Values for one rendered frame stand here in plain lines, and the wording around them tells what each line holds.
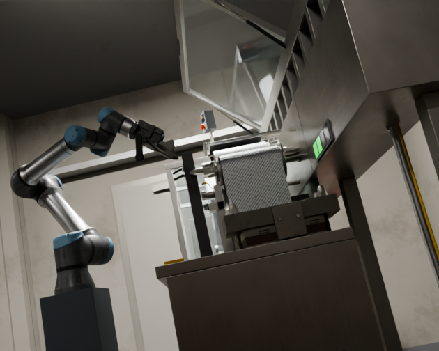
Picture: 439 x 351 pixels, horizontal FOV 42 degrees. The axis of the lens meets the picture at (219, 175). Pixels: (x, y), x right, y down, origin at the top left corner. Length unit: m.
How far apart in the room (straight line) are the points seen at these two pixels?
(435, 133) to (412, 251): 4.02
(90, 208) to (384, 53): 4.59
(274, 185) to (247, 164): 0.13
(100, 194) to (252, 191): 3.72
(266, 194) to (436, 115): 0.85
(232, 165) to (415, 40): 0.94
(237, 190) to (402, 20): 0.95
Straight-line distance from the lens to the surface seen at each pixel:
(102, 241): 2.33
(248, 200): 2.15
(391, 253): 5.46
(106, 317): 2.21
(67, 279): 2.18
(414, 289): 5.48
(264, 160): 2.20
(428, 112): 1.53
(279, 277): 1.86
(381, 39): 1.49
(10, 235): 5.79
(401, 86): 1.46
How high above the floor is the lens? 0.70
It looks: 14 degrees up
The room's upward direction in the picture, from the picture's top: 12 degrees counter-clockwise
